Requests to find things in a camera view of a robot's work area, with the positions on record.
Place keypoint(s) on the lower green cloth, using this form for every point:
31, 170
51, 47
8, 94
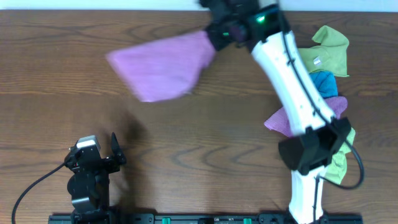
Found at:
338, 167

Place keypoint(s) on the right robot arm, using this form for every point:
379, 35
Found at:
317, 134

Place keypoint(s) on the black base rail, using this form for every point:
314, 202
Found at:
147, 218

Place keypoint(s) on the purple cloth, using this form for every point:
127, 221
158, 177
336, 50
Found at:
163, 69
279, 121

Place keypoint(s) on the green cloth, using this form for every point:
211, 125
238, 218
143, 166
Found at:
330, 53
338, 167

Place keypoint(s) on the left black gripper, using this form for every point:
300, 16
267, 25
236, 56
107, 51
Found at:
104, 160

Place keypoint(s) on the blue cloth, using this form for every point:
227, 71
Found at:
325, 83

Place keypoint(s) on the upper green cloth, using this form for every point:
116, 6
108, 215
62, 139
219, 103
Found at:
330, 53

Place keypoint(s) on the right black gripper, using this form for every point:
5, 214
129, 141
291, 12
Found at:
213, 34

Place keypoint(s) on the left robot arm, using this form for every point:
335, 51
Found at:
89, 184

